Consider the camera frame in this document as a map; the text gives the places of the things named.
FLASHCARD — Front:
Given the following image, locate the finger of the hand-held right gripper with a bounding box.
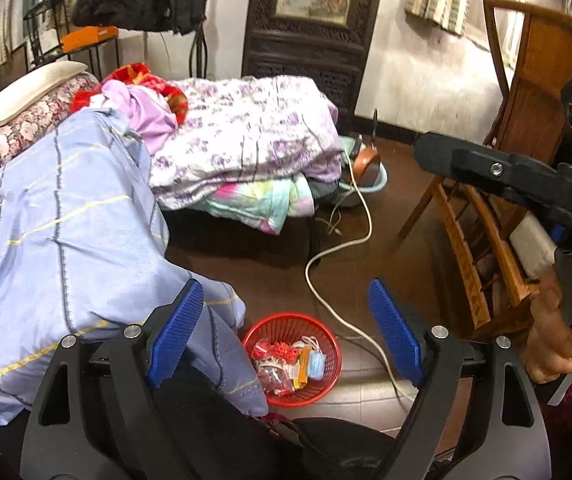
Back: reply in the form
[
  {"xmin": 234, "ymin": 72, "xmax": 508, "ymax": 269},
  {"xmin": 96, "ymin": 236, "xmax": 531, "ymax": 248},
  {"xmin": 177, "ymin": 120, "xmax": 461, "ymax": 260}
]
[{"xmin": 414, "ymin": 131, "xmax": 572, "ymax": 221}]

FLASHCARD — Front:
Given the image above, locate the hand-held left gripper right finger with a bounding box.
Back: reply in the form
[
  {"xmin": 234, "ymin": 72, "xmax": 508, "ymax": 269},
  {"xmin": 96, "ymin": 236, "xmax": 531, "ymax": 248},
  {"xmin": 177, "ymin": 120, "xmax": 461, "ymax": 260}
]
[{"xmin": 368, "ymin": 278, "xmax": 551, "ymax": 480}]

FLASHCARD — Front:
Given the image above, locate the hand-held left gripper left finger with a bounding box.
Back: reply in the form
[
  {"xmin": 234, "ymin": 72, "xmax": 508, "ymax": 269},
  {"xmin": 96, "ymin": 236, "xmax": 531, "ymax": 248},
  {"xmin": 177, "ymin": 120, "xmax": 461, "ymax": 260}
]
[{"xmin": 20, "ymin": 278, "xmax": 205, "ymax": 480}]

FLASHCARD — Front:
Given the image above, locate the blue face mask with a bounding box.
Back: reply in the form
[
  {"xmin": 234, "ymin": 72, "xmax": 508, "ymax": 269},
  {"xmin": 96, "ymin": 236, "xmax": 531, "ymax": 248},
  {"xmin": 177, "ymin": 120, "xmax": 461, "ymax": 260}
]
[{"xmin": 306, "ymin": 350, "xmax": 329, "ymax": 381}]

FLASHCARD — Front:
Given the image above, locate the red plastic basket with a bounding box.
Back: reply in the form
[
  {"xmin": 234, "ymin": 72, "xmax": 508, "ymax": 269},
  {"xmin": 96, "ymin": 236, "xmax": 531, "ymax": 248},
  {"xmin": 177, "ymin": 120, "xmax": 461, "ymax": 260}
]
[{"xmin": 242, "ymin": 313, "xmax": 343, "ymax": 407}]

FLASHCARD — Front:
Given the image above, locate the white face mask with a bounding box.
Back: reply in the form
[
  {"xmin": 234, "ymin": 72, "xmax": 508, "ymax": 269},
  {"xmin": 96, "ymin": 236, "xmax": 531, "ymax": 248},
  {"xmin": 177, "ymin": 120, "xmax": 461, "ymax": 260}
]
[{"xmin": 293, "ymin": 335, "xmax": 321, "ymax": 356}]

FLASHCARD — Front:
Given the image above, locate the orange tissue packet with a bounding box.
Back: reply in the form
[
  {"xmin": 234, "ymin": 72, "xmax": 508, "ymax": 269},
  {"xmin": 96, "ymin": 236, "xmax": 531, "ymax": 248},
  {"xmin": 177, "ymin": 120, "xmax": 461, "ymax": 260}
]
[{"xmin": 293, "ymin": 347, "xmax": 314, "ymax": 388}]

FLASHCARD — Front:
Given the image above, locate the red net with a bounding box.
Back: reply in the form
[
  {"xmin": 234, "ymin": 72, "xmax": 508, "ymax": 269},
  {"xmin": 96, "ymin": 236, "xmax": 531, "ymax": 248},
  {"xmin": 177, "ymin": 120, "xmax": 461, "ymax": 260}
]
[{"xmin": 266, "ymin": 342, "xmax": 299, "ymax": 363}]

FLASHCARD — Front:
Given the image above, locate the clear plastic wrapper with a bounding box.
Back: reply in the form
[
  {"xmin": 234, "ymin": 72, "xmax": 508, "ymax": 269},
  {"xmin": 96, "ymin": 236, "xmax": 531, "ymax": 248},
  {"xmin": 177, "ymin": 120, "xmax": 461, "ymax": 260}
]
[{"xmin": 256, "ymin": 362, "xmax": 297, "ymax": 398}]

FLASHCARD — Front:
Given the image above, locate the person's right hand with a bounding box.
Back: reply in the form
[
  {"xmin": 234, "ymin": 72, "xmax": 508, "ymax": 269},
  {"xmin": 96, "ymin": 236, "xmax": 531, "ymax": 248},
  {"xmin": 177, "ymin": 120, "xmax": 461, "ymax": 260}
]
[{"xmin": 524, "ymin": 270, "xmax": 572, "ymax": 386}]

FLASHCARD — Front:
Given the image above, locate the light wooden chair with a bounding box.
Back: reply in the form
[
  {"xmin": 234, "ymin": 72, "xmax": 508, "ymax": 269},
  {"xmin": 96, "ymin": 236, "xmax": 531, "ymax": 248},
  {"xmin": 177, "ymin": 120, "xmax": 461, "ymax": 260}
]
[{"xmin": 398, "ymin": 0, "xmax": 572, "ymax": 341}]

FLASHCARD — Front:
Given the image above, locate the blue basin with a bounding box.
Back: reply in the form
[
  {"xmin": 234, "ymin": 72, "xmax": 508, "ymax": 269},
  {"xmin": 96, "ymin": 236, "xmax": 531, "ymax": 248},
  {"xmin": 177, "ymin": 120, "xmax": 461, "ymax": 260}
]
[{"xmin": 338, "ymin": 135, "xmax": 389, "ymax": 196}]

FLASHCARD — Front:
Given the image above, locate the person's dark clothing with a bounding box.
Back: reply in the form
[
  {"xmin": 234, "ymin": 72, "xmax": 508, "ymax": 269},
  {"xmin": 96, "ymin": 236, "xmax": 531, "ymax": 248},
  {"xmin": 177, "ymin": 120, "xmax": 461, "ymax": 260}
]
[{"xmin": 156, "ymin": 375, "xmax": 401, "ymax": 480}]

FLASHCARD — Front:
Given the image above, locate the brown pot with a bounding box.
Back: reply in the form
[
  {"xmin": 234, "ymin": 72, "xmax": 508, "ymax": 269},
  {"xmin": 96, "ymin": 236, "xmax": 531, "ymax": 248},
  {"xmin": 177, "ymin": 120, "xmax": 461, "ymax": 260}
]
[{"xmin": 353, "ymin": 147, "xmax": 384, "ymax": 186}]

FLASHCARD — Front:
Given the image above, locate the blue plaid blanket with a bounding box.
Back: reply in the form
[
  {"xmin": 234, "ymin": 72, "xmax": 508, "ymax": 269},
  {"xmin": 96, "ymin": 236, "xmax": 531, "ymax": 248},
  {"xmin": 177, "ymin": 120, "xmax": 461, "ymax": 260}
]
[{"xmin": 0, "ymin": 107, "xmax": 271, "ymax": 436}]

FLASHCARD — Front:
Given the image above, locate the tie-dye quilt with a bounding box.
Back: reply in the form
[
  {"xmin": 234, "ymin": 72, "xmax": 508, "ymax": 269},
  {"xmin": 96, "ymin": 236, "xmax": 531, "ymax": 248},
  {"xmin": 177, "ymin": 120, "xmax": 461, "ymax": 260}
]
[{"xmin": 201, "ymin": 175, "xmax": 317, "ymax": 236}]

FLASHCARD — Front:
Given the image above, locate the purple floral quilt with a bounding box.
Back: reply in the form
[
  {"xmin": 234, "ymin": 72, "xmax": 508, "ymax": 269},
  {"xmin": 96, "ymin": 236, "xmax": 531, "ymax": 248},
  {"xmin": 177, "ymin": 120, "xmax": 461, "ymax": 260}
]
[{"xmin": 148, "ymin": 75, "xmax": 344, "ymax": 211}]

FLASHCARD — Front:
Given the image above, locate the carved wooden screen panel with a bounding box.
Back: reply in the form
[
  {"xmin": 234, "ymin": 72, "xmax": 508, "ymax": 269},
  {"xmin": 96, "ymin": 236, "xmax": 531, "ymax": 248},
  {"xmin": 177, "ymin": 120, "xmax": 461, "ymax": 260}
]
[{"xmin": 241, "ymin": 0, "xmax": 389, "ymax": 116}]

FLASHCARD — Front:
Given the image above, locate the lilac garment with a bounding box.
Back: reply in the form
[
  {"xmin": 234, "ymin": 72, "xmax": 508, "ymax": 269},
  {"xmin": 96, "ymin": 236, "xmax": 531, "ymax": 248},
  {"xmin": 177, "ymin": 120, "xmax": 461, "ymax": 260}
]
[{"xmin": 88, "ymin": 80, "xmax": 179, "ymax": 156}]

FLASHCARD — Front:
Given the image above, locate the maroon floral folded quilt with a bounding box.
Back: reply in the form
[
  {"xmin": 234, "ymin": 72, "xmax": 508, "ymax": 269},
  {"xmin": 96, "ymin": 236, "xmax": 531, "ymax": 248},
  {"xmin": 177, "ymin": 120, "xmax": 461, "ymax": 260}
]
[{"xmin": 0, "ymin": 72, "xmax": 102, "ymax": 186}]

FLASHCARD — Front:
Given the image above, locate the red blanket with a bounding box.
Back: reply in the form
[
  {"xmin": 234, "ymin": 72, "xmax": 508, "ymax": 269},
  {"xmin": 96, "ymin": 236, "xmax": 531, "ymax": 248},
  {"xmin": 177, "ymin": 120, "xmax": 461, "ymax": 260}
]
[{"xmin": 70, "ymin": 62, "xmax": 189, "ymax": 126}]

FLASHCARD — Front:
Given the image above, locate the white pillow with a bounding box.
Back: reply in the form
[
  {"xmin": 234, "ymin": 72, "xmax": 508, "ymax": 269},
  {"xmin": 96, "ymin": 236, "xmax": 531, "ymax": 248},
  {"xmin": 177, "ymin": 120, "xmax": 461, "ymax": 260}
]
[{"xmin": 0, "ymin": 61, "xmax": 89, "ymax": 130}]

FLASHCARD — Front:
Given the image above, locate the orange box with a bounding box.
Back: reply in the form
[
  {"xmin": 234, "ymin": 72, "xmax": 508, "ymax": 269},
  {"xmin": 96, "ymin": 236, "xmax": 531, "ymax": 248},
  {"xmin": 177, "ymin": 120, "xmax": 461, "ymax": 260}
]
[{"xmin": 62, "ymin": 26, "xmax": 119, "ymax": 53}]

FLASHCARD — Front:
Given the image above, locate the white cable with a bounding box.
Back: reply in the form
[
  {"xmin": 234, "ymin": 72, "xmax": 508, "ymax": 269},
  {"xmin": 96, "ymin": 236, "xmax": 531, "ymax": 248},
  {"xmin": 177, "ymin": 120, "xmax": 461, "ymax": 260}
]
[{"xmin": 305, "ymin": 150, "xmax": 419, "ymax": 403}]

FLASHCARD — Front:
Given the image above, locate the black metal bed frame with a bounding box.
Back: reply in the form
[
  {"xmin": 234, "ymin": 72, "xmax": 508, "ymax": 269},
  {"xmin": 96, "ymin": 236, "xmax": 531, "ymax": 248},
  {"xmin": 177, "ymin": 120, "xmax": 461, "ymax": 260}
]
[{"xmin": 188, "ymin": 25, "xmax": 207, "ymax": 81}]

